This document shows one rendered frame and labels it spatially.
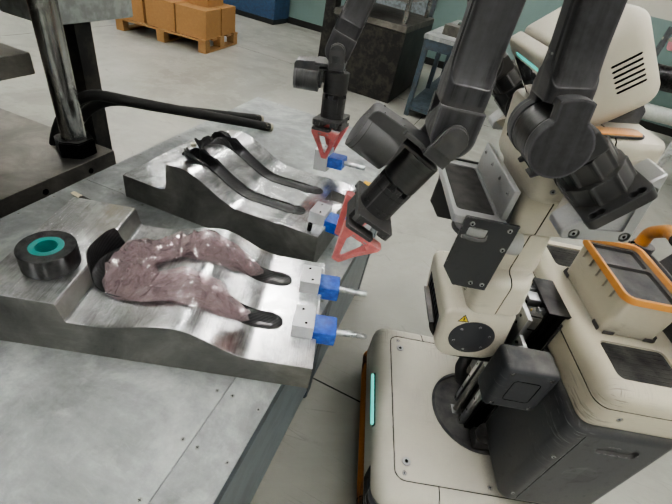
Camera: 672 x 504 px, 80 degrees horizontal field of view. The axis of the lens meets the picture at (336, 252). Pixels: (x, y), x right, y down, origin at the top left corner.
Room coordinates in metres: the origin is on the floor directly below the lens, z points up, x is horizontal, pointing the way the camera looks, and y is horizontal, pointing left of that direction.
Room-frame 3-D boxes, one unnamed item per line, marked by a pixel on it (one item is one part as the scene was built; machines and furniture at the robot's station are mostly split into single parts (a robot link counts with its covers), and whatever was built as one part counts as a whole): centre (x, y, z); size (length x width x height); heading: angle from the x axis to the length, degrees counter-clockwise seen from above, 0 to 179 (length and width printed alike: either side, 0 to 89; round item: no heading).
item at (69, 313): (0.49, 0.25, 0.85); 0.50 x 0.26 x 0.11; 95
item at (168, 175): (0.86, 0.26, 0.87); 0.50 x 0.26 x 0.14; 78
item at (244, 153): (0.85, 0.25, 0.92); 0.35 x 0.16 x 0.09; 78
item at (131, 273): (0.50, 0.25, 0.90); 0.26 x 0.18 x 0.08; 95
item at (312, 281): (0.58, -0.01, 0.85); 0.13 x 0.05 x 0.05; 95
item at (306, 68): (0.97, 0.13, 1.15); 0.11 x 0.09 x 0.12; 91
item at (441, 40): (5.27, -0.95, 0.46); 1.90 x 0.70 x 0.92; 164
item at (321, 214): (0.74, 0.01, 0.89); 0.13 x 0.05 x 0.05; 78
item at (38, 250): (0.43, 0.43, 0.93); 0.08 x 0.08 x 0.04
